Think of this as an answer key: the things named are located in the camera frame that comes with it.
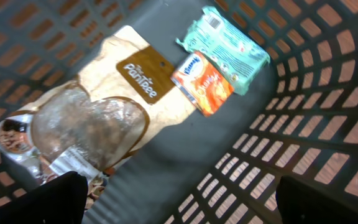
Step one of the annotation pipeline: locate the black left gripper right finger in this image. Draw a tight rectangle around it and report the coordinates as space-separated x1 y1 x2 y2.
275 175 358 224

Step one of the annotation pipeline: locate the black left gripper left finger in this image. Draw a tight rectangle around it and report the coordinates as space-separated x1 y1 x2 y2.
0 171 88 224

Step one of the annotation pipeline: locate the orange Kleenex tissue pack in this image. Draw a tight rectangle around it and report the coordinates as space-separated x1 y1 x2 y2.
171 51 234 117

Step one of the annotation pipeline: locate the teal wet wipes pack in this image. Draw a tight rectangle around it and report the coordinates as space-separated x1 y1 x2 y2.
176 6 270 95

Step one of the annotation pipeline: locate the mixed beans printed bag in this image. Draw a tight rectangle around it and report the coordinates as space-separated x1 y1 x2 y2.
0 111 110 211

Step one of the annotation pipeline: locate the grey plastic mesh basket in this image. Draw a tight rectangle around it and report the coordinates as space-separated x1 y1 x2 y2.
0 0 358 223

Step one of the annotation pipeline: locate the brown Pantree mushroom bag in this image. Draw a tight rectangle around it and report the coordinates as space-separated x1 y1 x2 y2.
19 26 195 170

